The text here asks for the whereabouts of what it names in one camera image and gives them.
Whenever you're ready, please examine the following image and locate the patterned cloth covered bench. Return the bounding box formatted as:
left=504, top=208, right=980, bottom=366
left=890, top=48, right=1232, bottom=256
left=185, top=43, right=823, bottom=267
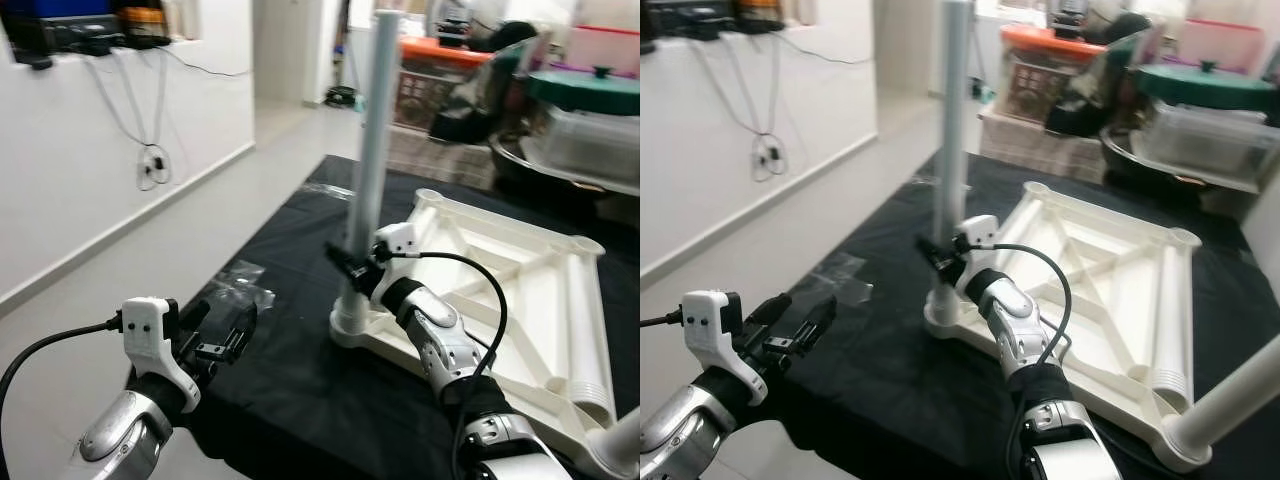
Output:
left=978, top=108, right=1113, bottom=183
left=383, top=122, right=503, bottom=193

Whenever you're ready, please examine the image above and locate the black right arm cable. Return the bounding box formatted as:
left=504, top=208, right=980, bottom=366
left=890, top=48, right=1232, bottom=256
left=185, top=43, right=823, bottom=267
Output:
left=985, top=243, right=1075, bottom=480
left=400, top=250, right=510, bottom=480

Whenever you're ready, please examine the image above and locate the black wifi router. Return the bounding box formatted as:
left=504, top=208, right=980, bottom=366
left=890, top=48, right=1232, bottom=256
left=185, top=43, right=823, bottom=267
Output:
left=735, top=0, right=788, bottom=31
left=115, top=0, right=173, bottom=49

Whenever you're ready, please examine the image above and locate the clear plastic food container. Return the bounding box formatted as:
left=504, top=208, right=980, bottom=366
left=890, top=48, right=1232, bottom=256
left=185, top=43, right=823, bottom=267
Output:
left=538, top=105, right=641, bottom=188
left=1143, top=100, right=1280, bottom=183

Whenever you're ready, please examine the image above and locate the thin black floor cable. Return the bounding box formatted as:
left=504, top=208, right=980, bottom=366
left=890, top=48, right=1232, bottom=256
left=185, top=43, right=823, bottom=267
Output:
left=165, top=48, right=251, bottom=79
left=788, top=33, right=878, bottom=67
left=95, top=50, right=176, bottom=191
left=695, top=38, right=793, bottom=184

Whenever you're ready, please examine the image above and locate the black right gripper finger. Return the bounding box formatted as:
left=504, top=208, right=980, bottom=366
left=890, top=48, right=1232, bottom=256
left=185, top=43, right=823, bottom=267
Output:
left=325, top=242, right=367, bottom=283
left=915, top=234, right=952, bottom=273

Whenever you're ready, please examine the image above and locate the black tablecloth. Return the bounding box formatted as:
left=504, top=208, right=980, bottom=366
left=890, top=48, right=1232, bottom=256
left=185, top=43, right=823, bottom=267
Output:
left=760, top=150, right=1280, bottom=480
left=185, top=152, right=641, bottom=480

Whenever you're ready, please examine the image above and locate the white plastic table top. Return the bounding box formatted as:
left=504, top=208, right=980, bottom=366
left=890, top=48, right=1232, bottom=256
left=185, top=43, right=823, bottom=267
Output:
left=925, top=182, right=1216, bottom=473
left=330, top=188, right=641, bottom=480

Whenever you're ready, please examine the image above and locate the flat clear tape patch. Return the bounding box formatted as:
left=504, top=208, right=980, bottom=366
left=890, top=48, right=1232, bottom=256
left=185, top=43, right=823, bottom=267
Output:
left=212, top=260, right=278, bottom=313
left=805, top=252, right=871, bottom=301

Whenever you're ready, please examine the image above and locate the white plastic table leg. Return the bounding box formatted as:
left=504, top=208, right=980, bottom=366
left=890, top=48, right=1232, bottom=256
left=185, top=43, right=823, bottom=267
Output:
left=332, top=10, right=403, bottom=339
left=1163, top=335, right=1280, bottom=473
left=1148, top=243, right=1197, bottom=413
left=405, top=205, right=441, bottom=251
left=928, top=0, right=977, bottom=329
left=598, top=408, right=641, bottom=476
left=990, top=205, right=1041, bottom=271
left=568, top=248, right=618, bottom=429

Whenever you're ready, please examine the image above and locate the pink purple container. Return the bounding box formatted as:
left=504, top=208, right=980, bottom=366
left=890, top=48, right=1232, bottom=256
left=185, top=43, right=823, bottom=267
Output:
left=1180, top=18, right=1268, bottom=71
left=565, top=25, right=641, bottom=76

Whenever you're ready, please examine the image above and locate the clear bin with orange lid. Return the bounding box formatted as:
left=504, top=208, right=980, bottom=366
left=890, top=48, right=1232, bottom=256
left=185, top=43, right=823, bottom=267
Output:
left=998, top=24, right=1101, bottom=126
left=398, top=36, right=498, bottom=131

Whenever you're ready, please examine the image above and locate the shiny black plastic bag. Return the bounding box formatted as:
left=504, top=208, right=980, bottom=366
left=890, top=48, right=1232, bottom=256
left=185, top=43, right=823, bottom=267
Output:
left=1045, top=12, right=1163, bottom=138
left=430, top=22, right=549, bottom=146

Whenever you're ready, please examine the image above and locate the black set-top box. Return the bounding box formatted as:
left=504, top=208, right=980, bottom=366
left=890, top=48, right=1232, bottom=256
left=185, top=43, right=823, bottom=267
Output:
left=5, top=15, right=126, bottom=59
left=640, top=0, right=743, bottom=41

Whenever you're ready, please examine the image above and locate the small black appliance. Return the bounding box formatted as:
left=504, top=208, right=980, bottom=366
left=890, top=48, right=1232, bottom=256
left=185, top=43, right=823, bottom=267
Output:
left=1048, top=0, right=1091, bottom=41
left=437, top=0, right=474, bottom=49

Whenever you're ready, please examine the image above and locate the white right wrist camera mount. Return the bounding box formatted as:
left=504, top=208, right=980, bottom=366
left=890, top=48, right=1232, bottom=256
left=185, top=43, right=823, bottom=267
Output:
left=955, top=214, right=1002, bottom=293
left=370, top=224, right=420, bottom=303

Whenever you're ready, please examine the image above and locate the green round pot lid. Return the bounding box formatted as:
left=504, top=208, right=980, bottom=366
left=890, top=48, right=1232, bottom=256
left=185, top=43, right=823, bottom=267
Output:
left=528, top=66, right=641, bottom=117
left=1135, top=60, right=1280, bottom=113

